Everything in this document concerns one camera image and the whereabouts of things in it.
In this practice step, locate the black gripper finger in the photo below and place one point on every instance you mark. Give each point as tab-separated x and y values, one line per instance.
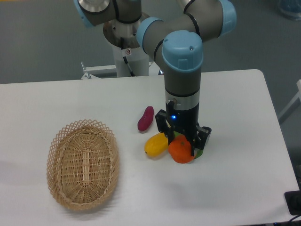
200	140
163	125

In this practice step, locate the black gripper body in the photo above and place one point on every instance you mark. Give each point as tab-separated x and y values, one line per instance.
182	113

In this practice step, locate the orange fruit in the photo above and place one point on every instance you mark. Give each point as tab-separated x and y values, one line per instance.
180	149

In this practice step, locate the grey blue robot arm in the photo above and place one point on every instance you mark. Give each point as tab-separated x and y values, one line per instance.
175	46

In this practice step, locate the woven wicker basket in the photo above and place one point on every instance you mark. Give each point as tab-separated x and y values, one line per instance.
83	165

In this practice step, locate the purple sweet potato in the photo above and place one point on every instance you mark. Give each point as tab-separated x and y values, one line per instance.
146	120

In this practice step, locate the green fruit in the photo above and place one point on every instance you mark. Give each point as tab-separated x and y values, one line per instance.
199	153

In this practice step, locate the yellow mango fruit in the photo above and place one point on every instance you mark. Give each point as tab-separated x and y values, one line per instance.
156	145

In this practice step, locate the black device at table edge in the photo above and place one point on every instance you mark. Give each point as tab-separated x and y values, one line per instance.
293	201

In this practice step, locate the blue object top right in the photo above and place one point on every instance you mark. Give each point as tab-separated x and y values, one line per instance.
290	9

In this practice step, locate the white frame at right edge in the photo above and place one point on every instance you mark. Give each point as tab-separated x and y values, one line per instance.
292	105

